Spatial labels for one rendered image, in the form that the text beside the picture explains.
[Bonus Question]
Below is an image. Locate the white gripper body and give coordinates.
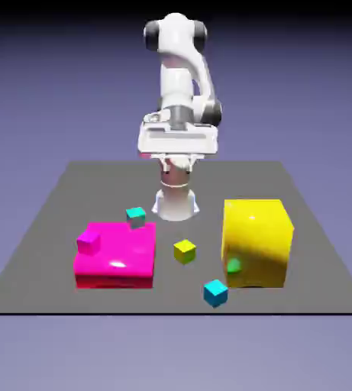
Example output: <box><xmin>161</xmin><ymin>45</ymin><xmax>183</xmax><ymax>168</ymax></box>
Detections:
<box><xmin>137</xmin><ymin>121</ymin><xmax>219</xmax><ymax>161</ymax></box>

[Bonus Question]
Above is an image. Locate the small teal cube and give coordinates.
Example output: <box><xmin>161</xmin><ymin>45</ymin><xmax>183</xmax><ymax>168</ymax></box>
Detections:
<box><xmin>125</xmin><ymin>206</ymin><xmax>147</xmax><ymax>229</ymax></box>

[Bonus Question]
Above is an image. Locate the small yellow cube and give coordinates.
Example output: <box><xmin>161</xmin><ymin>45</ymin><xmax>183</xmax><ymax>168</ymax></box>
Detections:
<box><xmin>173</xmin><ymin>239</ymin><xmax>197</xmax><ymax>266</ymax></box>

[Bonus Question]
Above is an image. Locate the small magenta cube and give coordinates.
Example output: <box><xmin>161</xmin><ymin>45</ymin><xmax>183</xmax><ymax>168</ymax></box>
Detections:
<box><xmin>76</xmin><ymin>230</ymin><xmax>102</xmax><ymax>257</ymax></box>

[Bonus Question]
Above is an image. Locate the small cyan cube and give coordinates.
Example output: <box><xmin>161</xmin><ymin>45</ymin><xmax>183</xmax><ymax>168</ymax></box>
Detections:
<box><xmin>202</xmin><ymin>279</ymin><xmax>229</xmax><ymax>309</ymax></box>

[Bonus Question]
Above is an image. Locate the large yellow box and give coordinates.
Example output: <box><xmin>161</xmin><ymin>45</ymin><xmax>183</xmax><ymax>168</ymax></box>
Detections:
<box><xmin>221</xmin><ymin>199</ymin><xmax>295</xmax><ymax>289</ymax></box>

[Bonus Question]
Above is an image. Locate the large magenta box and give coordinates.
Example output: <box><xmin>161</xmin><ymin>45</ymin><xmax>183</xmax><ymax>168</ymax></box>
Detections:
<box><xmin>73</xmin><ymin>221</ymin><xmax>157</xmax><ymax>289</ymax></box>

